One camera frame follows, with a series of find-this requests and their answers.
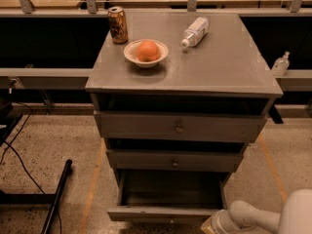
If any grey bottom drawer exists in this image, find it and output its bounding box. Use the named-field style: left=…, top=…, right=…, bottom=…
left=107, top=170, right=226, bottom=223

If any grey drawer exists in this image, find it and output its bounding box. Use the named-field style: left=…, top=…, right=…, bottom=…
left=107, top=170, right=226, bottom=223
left=106, top=138, right=245, bottom=173
left=95, top=111, right=266, bottom=142

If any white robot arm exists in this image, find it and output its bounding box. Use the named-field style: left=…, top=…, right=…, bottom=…
left=201, top=189, right=312, bottom=234

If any grey middle drawer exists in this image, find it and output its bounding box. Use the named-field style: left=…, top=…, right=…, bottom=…
left=106, top=138, right=245, bottom=173

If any grey top drawer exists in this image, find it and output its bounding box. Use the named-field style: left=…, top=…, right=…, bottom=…
left=95, top=111, right=266, bottom=142

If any grey wooden drawer cabinet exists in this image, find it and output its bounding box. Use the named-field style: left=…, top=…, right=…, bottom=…
left=85, top=11, right=284, bottom=180

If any black metal stand leg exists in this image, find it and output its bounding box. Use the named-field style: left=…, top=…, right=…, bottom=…
left=0, top=159, right=72, bottom=234

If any hand sanitizer pump bottle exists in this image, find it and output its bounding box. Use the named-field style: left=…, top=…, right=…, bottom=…
left=271, top=52, right=290, bottom=76

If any orange fruit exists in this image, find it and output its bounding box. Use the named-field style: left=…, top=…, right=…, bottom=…
left=136, top=40, right=160, bottom=62

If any white bowl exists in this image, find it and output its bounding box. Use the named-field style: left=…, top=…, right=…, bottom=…
left=124, top=39, right=169, bottom=68

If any clear plastic water bottle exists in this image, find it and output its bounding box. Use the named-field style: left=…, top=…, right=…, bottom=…
left=180, top=17, right=210, bottom=49

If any brown soda can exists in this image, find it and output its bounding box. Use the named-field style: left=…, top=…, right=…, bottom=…
left=107, top=6, right=128, bottom=44

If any grey metal railing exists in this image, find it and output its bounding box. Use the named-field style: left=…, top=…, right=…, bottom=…
left=0, top=0, right=312, bottom=93

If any black cable on floor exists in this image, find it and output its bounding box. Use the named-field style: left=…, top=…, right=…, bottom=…
left=0, top=102, right=63, bottom=234

